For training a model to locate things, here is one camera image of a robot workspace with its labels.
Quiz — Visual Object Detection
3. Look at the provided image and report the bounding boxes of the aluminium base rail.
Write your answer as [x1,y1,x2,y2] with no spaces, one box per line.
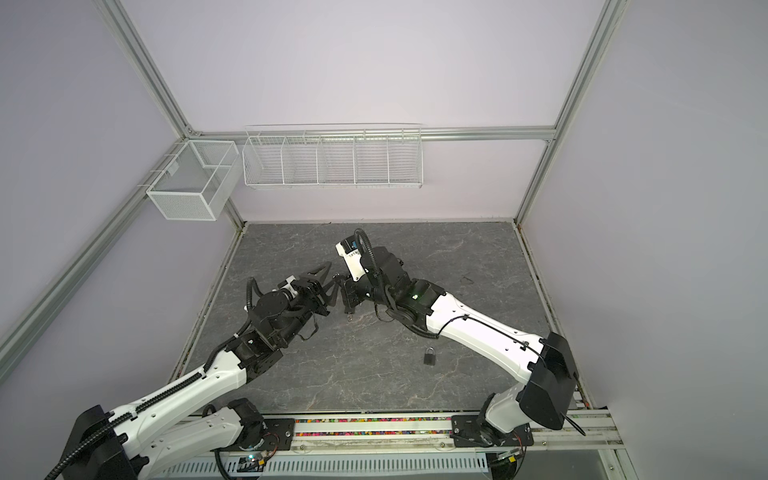
[116,409,625,460]

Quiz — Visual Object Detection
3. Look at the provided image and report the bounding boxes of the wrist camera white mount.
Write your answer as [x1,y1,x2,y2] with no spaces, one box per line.
[336,235,366,282]
[277,275,298,298]

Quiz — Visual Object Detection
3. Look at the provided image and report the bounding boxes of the white mesh box basket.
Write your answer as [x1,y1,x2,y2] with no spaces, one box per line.
[147,140,243,221]

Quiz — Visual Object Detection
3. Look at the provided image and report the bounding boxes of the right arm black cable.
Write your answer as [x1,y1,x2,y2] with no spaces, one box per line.
[352,227,586,436]

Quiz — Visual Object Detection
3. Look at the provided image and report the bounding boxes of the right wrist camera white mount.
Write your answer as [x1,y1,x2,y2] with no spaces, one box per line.
[336,235,366,282]

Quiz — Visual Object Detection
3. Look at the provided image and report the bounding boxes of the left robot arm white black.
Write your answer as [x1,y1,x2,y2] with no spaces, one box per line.
[47,262,336,479]

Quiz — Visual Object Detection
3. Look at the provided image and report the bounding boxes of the white vented cable duct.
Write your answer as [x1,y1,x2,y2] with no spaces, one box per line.
[155,454,490,480]

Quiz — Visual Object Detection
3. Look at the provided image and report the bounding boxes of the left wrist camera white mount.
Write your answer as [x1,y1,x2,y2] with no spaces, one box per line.
[277,275,298,298]

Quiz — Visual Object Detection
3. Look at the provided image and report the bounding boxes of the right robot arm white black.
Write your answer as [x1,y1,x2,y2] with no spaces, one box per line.
[336,237,579,446]

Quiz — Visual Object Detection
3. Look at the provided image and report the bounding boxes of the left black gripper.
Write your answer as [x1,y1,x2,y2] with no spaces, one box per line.
[275,262,340,347]

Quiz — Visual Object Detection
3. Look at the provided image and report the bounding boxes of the long white wire basket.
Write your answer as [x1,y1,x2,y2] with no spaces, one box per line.
[241,123,424,189]

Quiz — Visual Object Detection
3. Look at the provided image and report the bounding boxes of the aluminium frame profiles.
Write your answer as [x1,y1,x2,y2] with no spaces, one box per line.
[1,1,627,380]

